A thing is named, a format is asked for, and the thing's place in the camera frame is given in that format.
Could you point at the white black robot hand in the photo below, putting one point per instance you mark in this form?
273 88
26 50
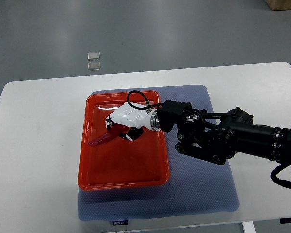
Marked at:
135 119

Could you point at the red pepper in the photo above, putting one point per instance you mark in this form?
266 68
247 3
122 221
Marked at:
112 133

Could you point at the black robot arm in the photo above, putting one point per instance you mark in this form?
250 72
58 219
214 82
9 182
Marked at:
217 137

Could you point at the red plastic tray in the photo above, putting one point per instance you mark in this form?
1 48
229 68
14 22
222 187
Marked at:
119 163

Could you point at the upper floor metal plate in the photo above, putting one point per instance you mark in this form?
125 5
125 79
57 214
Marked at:
93 56

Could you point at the blue-grey mesh mat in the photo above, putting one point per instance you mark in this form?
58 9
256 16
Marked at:
194 187

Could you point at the black table label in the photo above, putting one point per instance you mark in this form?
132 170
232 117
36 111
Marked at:
120 223

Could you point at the white table leg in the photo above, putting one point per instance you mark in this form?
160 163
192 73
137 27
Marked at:
248 227

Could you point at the cardboard box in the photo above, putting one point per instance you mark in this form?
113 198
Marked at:
278 5

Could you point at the black table controller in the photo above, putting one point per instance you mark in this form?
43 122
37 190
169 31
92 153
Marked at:
285 220

